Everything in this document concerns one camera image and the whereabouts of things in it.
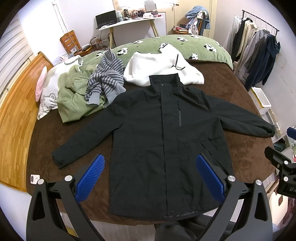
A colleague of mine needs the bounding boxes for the black jacket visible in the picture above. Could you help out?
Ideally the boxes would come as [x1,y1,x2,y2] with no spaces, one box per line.
[52,74,275,220]

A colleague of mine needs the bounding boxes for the clothes rack with garments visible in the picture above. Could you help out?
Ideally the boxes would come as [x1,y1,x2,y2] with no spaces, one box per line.
[224,10,281,90]

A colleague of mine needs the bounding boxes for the pile of clothes on chair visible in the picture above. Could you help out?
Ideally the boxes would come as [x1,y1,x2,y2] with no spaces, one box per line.
[173,6,211,36]

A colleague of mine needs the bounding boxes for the white storage box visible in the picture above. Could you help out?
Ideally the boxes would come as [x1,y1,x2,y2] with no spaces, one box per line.
[249,87,271,115]

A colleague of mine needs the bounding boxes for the white cartoon pillow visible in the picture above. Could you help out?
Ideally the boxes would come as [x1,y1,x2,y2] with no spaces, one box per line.
[37,55,83,120]

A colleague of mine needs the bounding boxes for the wooden headboard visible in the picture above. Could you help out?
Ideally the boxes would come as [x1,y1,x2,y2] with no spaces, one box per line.
[1,52,54,192]

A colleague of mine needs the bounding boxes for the green garment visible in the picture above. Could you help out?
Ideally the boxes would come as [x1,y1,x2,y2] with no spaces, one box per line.
[57,65,106,123]

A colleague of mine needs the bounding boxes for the grey striped sweater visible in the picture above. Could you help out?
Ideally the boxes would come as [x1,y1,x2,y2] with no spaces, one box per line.
[84,49,126,107]

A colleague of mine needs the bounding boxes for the pink pillow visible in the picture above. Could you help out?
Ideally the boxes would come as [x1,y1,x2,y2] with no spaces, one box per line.
[35,66,47,102]

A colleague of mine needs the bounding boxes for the green cow print duvet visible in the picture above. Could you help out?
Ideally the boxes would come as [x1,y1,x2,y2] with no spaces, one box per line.
[81,34,234,70]

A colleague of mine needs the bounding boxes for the white fleece garment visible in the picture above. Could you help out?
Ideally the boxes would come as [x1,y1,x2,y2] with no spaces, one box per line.
[123,43,205,87]

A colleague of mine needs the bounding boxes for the wooden chair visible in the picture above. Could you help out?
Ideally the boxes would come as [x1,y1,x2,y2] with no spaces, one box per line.
[60,30,93,57]

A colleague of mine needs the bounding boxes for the white desk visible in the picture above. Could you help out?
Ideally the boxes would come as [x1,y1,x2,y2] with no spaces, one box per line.
[98,13,167,46]

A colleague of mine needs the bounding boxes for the black laptop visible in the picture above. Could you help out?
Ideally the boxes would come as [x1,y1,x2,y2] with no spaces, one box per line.
[95,10,117,29]

